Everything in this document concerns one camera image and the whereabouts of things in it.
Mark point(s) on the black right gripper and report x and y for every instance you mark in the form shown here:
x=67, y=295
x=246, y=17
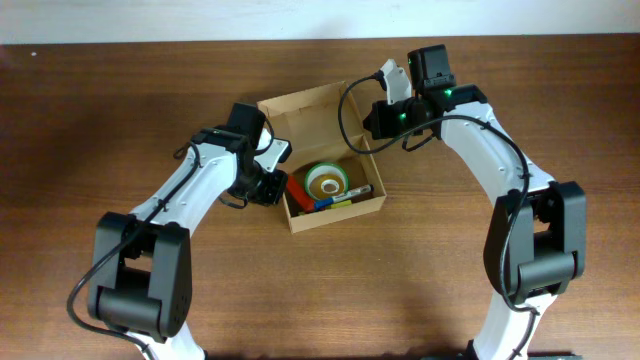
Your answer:
x=382, y=127

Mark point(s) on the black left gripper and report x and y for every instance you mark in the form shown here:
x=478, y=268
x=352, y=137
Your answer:
x=272, y=192

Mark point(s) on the red utility knife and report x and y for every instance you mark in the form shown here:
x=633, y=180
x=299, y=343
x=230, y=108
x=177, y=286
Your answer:
x=299, y=195

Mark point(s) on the blue white marker pen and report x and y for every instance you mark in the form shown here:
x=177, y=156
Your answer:
x=321, y=204

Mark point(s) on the green tape roll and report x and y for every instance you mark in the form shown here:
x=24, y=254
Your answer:
x=325, y=168

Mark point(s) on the small yellow tape roll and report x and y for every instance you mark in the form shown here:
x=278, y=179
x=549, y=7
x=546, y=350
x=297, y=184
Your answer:
x=326, y=185

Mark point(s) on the cardboard box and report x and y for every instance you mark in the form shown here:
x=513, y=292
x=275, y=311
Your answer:
x=323, y=131

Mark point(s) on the yellow highlighter marker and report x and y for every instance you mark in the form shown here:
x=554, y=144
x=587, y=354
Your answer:
x=329, y=207

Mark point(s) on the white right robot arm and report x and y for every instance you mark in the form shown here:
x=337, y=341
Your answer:
x=536, y=241

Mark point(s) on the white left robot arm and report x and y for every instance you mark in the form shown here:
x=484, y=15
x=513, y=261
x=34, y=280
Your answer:
x=140, y=284

